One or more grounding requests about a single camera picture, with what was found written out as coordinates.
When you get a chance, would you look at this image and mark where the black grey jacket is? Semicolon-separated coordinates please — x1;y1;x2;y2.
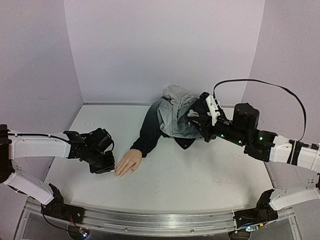
130;85;202;158

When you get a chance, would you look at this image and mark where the aluminium front rail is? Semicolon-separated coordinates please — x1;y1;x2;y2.
14;197;301;240

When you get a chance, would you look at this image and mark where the mannequin hand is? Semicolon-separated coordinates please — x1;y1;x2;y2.
115;149;143;178

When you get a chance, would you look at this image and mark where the black right camera cable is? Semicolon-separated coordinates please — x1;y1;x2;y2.
212;78;307;142

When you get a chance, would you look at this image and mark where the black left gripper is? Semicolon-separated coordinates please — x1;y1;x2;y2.
86;150;116;175

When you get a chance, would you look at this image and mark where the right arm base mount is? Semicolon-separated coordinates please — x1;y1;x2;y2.
233;189;278;230

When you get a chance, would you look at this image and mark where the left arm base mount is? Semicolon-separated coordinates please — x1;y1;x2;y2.
41;183;90;240

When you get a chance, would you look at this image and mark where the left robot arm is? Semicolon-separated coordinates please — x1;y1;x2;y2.
0;124;115;219

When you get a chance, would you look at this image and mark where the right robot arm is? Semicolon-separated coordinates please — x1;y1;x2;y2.
187;92;320;211

